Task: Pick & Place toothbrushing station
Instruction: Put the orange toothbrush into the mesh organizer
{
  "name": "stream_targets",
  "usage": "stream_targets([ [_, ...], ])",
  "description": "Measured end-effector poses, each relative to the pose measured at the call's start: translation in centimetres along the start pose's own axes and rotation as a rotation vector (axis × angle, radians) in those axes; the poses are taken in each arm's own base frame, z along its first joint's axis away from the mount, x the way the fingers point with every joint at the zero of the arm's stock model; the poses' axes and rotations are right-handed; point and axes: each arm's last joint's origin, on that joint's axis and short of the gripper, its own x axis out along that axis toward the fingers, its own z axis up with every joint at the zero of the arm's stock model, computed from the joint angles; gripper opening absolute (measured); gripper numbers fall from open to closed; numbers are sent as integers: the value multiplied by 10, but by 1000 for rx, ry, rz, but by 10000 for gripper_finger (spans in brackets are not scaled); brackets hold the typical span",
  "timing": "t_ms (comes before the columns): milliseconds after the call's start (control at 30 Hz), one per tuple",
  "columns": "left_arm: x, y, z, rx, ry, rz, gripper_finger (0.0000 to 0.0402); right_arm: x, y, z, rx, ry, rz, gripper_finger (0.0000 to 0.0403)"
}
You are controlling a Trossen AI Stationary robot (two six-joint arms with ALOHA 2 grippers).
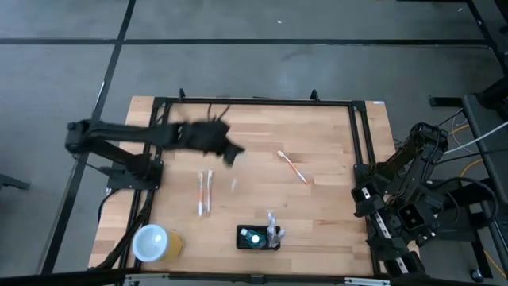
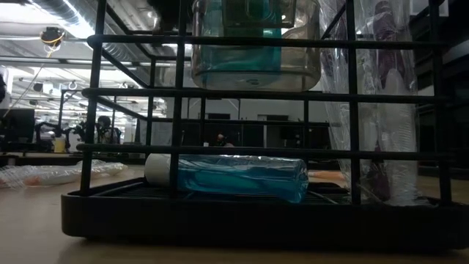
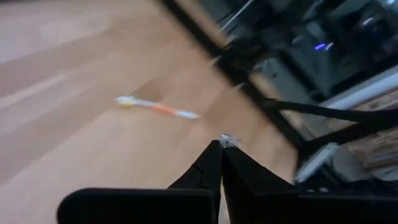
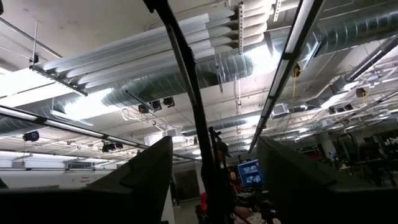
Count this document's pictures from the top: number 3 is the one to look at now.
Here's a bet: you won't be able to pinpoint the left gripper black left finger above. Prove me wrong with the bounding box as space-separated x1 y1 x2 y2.
57 140 223 224

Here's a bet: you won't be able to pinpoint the black metal rig frame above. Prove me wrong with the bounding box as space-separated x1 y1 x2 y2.
158 0 398 162

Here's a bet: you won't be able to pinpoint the computer tower blue lights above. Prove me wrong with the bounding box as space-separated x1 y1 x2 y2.
279 18 368 97

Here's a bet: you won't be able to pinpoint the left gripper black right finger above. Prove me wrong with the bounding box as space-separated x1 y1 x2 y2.
222 145 398 224

